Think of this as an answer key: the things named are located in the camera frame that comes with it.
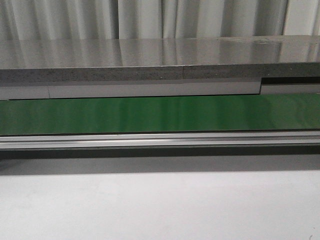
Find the green conveyor belt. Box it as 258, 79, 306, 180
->
0, 93, 320, 136

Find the grey panel under counter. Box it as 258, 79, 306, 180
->
0, 76, 320, 100

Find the grey speckled stone counter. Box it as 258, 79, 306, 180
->
0, 35, 320, 85

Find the white pleated curtain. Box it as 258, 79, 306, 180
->
0, 0, 320, 40

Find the aluminium conveyor front rail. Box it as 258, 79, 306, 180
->
0, 130, 320, 150

